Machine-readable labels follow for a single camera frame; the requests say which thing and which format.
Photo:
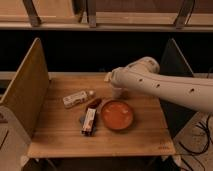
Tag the dark blue packet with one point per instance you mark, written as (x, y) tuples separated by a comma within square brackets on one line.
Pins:
[(81, 120)]

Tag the dark red small object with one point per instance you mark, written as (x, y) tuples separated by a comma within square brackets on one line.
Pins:
[(95, 103)]

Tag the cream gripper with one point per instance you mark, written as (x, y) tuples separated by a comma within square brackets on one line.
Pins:
[(107, 77)]

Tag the white plastic bottle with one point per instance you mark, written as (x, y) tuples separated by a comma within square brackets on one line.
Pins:
[(77, 98)]

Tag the translucent plastic cup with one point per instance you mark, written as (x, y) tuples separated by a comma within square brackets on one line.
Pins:
[(117, 92)]

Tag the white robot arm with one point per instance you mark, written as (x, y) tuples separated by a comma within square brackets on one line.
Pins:
[(143, 76)]

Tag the white red snack box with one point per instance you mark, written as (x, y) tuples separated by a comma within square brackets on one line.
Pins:
[(89, 121)]

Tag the wooden back shelf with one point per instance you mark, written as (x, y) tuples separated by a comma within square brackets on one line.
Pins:
[(108, 15)]

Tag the orange ceramic bowl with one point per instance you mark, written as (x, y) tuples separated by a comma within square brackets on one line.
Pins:
[(117, 115)]

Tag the left wooden side panel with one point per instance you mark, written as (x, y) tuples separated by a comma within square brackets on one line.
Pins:
[(23, 98)]

